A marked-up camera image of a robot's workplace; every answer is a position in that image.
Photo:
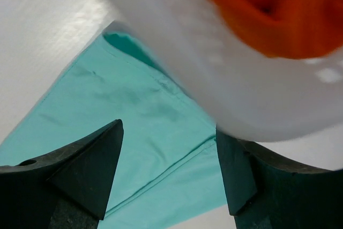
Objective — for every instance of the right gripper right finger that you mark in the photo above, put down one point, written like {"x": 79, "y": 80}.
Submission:
{"x": 267, "y": 190}

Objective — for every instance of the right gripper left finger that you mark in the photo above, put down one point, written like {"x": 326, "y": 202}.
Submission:
{"x": 66, "y": 188}

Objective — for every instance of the teal t shirt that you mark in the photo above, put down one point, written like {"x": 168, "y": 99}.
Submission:
{"x": 168, "y": 170}

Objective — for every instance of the white plastic basket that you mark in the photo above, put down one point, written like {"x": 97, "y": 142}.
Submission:
{"x": 249, "y": 96}

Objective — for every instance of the orange t shirt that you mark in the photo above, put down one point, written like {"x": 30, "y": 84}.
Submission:
{"x": 294, "y": 29}

